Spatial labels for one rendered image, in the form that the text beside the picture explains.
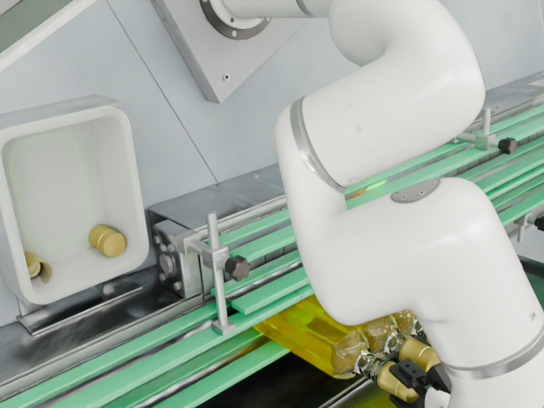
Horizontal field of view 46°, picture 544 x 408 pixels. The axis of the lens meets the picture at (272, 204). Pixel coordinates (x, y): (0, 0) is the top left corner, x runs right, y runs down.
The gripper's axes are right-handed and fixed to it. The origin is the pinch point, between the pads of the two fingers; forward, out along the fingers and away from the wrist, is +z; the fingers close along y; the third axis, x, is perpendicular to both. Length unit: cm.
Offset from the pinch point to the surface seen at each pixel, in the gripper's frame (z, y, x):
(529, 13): 66, 28, -85
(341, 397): 16.1, -13.3, 0.1
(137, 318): 23.6, 6.1, 26.1
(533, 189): 43, -5, -66
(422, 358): 2.5, 1.0, -4.1
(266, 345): 21.2, -3.4, 9.1
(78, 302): 31.5, 6.6, 32.2
